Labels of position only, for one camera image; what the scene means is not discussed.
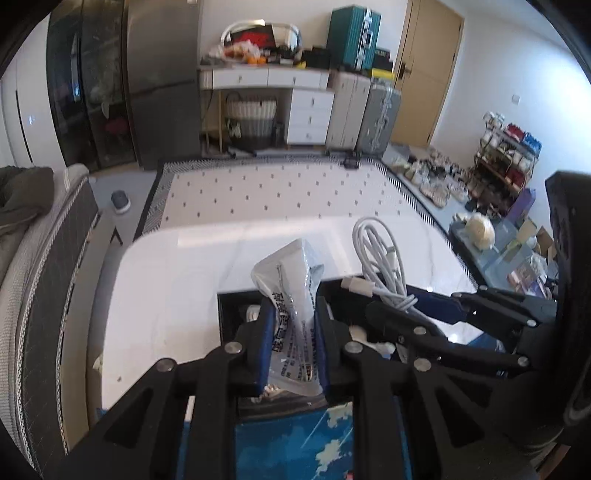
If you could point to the black boxes on dresser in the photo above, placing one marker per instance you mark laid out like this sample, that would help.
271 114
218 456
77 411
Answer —
316 56

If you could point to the dark glass cabinet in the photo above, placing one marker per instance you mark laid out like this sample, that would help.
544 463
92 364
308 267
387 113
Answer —
87 92

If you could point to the white dressing table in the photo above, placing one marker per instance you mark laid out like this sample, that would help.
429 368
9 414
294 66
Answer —
304 106

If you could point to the dark bottle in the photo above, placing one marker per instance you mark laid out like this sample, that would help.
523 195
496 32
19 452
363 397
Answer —
278 130

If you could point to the white wardrobe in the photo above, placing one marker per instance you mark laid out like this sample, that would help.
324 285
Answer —
32 115

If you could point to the black storage box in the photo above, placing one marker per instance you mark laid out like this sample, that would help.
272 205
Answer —
228 318

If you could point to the silver suitcase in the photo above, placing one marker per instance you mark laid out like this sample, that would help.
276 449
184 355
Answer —
381 120

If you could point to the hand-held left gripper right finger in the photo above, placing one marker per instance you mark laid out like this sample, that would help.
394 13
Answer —
322 350

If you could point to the tan wooden door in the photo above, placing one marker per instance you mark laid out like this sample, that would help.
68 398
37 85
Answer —
429 69

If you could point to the woven laundry basket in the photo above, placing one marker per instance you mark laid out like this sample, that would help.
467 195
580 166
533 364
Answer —
251 115

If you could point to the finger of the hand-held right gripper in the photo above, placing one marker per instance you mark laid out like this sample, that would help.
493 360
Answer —
401 323
438 308

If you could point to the pile of shoes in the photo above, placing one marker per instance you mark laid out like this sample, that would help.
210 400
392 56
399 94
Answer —
434 180

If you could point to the grey refrigerator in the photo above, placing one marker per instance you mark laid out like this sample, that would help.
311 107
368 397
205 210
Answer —
161 83

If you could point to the purple paper bag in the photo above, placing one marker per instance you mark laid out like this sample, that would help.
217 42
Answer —
521 207

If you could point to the dark green jacket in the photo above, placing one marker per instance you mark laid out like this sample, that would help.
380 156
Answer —
23 198

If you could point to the yellow box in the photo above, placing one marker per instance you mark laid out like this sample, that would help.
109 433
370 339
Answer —
382 73

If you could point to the grey round floor device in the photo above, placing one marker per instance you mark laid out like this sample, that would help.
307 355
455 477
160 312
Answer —
121 201

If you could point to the small black box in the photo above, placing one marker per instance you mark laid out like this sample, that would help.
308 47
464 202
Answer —
383 56

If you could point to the teal suitcase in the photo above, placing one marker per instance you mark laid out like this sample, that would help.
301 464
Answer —
353 37

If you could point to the metal shoe rack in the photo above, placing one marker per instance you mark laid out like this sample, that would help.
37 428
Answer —
503 166

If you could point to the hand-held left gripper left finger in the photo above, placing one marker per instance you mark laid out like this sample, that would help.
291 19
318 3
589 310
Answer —
264 341

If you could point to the green white medicine packet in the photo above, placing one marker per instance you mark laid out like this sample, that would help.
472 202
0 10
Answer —
286 295

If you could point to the clear plastic bag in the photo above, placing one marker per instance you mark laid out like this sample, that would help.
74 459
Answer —
238 48

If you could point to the white crumpled bag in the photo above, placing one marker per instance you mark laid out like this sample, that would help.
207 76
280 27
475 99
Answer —
480 230

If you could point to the beige suitcase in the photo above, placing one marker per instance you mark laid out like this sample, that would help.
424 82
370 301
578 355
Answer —
348 110

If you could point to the oranges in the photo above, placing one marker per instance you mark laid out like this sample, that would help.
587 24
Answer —
252 59

